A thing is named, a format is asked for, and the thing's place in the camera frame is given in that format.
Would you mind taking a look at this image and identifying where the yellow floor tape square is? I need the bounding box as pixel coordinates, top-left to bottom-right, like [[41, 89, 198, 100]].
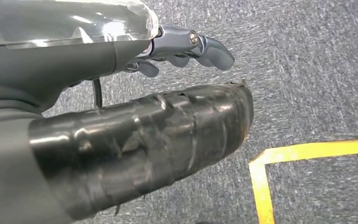
[[248, 138, 358, 224]]

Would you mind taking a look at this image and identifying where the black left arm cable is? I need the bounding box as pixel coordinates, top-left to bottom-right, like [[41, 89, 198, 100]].
[[92, 78, 103, 109]]

